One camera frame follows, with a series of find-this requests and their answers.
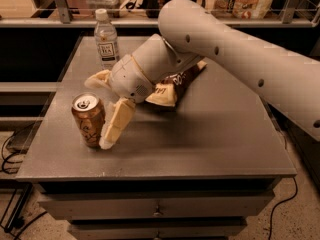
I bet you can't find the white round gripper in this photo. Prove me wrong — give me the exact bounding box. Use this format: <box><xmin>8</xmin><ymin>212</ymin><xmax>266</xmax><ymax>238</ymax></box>
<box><xmin>84</xmin><ymin>55</ymin><xmax>154</xmax><ymax>150</ymax></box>

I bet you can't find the orange soda can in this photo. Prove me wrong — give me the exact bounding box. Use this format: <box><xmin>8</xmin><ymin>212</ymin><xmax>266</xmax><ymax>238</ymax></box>
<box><xmin>71</xmin><ymin>92</ymin><xmax>105</xmax><ymax>148</ymax></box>

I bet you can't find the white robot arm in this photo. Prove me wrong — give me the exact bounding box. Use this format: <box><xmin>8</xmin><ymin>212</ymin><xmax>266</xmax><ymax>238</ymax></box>
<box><xmin>85</xmin><ymin>0</ymin><xmax>320</xmax><ymax>149</ymax></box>

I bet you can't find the brown yellow chip bag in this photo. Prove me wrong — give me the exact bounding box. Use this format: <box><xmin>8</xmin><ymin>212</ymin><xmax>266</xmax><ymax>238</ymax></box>
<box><xmin>146</xmin><ymin>60</ymin><xmax>207</xmax><ymax>107</ymax></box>

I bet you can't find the clear plastic tea bottle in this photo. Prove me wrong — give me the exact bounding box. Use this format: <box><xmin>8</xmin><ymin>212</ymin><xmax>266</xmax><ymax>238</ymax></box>
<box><xmin>94</xmin><ymin>9</ymin><xmax>119</xmax><ymax>69</ymax></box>

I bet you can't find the grey drawer cabinet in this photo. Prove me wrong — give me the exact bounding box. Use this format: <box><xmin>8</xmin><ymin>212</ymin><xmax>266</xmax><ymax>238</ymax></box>
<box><xmin>17</xmin><ymin>37</ymin><xmax>296</xmax><ymax>240</ymax></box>

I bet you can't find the grey metal shelf rail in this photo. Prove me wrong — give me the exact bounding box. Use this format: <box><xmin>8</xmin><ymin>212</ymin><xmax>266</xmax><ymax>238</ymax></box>
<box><xmin>0</xmin><ymin>0</ymin><xmax>320</xmax><ymax>28</ymax></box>

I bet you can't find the black cables left floor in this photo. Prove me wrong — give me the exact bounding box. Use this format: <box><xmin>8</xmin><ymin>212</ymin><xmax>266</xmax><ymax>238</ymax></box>
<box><xmin>0</xmin><ymin>123</ymin><xmax>48</xmax><ymax>240</ymax></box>

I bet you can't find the black cable right floor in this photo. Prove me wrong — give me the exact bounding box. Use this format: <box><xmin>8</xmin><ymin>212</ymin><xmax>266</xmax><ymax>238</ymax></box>
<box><xmin>267</xmin><ymin>176</ymin><xmax>298</xmax><ymax>240</ymax></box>

